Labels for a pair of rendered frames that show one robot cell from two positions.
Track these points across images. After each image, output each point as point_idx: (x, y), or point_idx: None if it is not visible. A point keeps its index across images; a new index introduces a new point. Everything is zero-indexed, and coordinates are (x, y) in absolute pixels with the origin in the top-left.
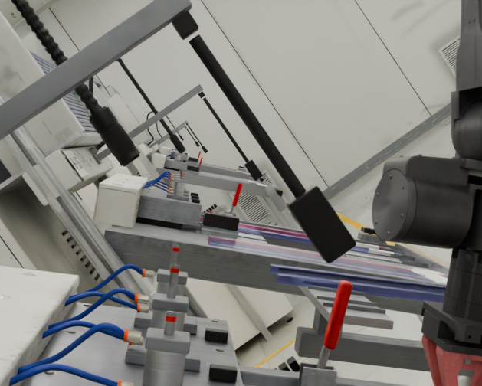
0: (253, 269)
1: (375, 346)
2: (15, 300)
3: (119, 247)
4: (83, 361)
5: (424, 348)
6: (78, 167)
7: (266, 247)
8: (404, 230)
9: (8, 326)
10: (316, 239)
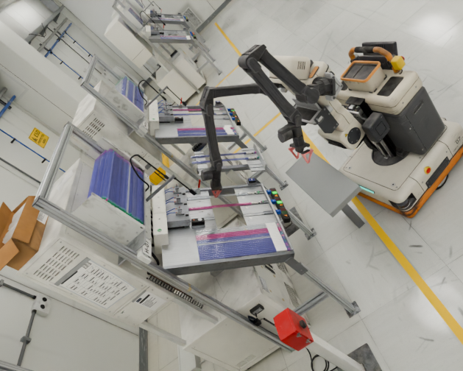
0: (188, 140)
1: None
2: (160, 197)
3: (159, 140)
4: (170, 205)
5: None
6: (146, 125)
7: (190, 129)
8: (204, 180)
9: (162, 205)
10: (192, 193)
